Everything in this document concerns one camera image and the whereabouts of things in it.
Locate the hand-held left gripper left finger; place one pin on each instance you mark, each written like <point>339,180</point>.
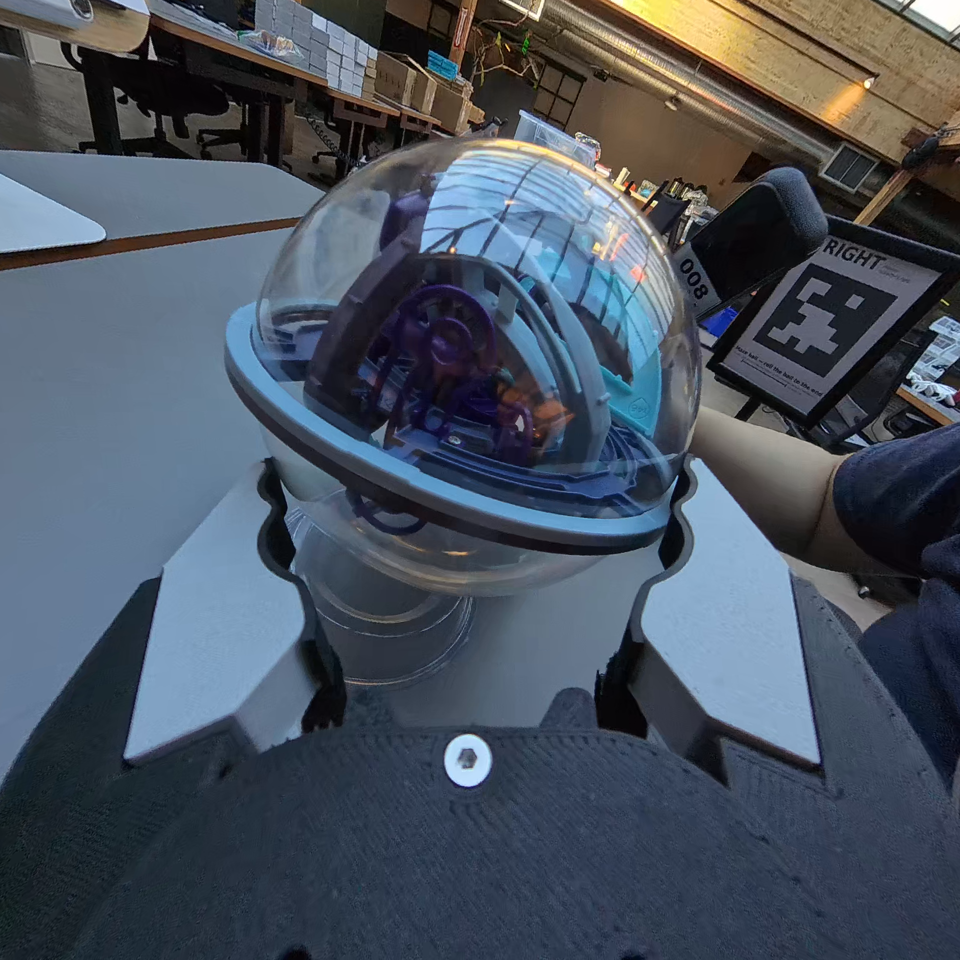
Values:
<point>217,637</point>

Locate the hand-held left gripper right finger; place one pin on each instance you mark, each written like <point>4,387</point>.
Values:
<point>727,645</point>

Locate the clear plastic maze ball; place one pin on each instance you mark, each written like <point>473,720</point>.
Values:
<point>465,300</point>

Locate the person's right forearm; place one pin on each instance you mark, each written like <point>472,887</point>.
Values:
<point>780,472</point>

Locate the clear plastic ball stand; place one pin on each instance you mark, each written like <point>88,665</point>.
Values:
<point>390,645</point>

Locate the blue plastic bin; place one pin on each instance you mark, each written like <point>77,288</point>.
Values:
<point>721,319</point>

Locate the white printed sign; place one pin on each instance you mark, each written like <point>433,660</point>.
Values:
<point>825,322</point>

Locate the clear plastic storage box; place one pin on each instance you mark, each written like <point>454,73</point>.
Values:
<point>555,135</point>

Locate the person's dark blue shirt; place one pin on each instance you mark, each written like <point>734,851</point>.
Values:
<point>900,495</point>

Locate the cardboard box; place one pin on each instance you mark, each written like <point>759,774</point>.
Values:
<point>401,82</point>
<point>450,109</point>

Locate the white document stand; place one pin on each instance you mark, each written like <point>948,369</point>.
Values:
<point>37,217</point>

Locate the stack of grey boxes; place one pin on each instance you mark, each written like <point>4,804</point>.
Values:
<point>315,45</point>

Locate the black office chair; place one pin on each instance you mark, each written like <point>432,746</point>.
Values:
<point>150,90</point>

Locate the wooden edged office desk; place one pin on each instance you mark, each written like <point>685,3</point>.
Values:
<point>225,46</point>

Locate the white wall vent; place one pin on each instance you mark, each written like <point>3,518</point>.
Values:
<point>525,7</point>
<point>849,166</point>

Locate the silver ventilation duct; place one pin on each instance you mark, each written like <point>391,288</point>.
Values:
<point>675,82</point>

